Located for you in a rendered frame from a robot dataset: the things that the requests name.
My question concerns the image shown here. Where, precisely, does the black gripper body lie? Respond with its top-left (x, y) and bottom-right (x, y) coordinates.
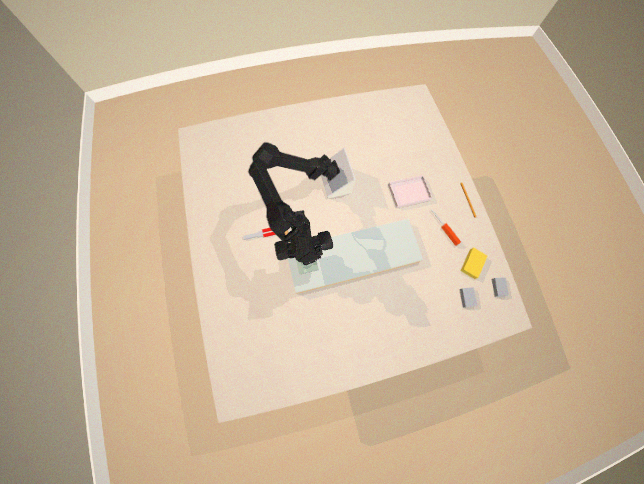
top-left (274, 231), bottom-right (333, 261)

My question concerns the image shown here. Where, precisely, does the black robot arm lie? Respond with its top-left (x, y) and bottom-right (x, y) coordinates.
top-left (248, 142), bottom-right (340, 265)

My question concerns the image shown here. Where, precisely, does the orange-handled awl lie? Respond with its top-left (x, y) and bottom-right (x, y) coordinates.
top-left (431, 209), bottom-right (461, 246)

